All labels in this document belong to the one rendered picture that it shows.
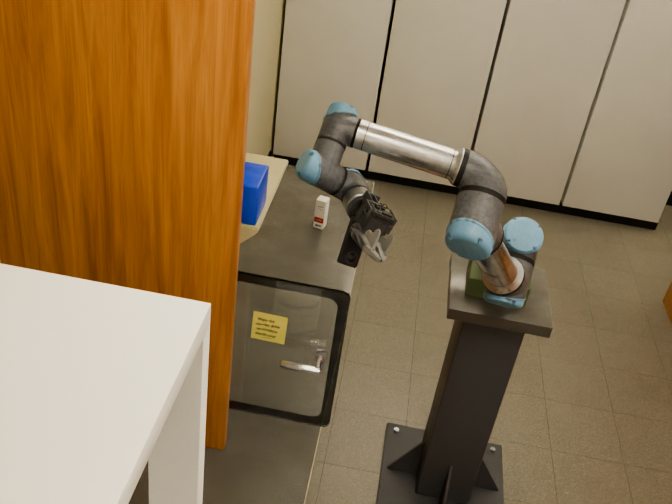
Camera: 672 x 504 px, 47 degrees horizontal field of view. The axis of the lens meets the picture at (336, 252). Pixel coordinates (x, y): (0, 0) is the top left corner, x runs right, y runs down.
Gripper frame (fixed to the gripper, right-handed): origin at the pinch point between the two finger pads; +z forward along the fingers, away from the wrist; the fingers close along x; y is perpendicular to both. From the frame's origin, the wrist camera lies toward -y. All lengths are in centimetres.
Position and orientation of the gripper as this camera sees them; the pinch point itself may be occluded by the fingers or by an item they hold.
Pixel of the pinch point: (377, 260)
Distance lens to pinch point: 169.6
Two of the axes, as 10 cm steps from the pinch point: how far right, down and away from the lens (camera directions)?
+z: 2.0, 5.3, -8.3
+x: 8.5, 3.3, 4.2
